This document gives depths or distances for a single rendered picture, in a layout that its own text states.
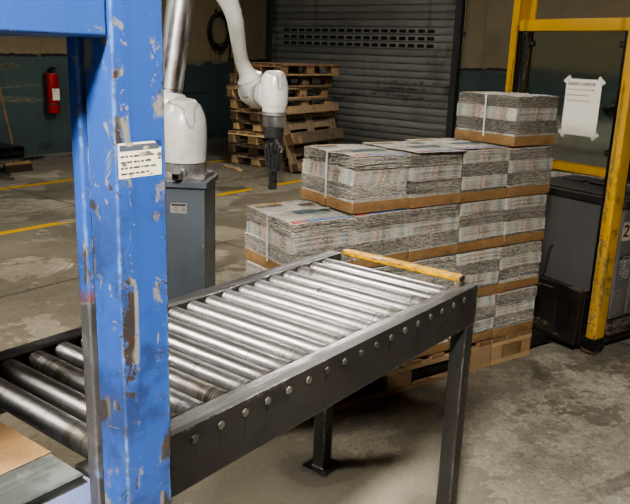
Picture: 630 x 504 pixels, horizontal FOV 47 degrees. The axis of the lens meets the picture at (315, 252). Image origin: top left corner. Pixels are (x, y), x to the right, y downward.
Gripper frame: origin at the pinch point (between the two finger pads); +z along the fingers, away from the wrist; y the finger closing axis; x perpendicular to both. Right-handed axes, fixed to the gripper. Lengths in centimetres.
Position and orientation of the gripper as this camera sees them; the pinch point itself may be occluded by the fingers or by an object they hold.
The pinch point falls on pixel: (272, 180)
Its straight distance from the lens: 285.7
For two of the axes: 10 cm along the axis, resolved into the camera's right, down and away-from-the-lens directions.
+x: -8.3, 1.2, -5.5
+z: -0.3, 9.6, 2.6
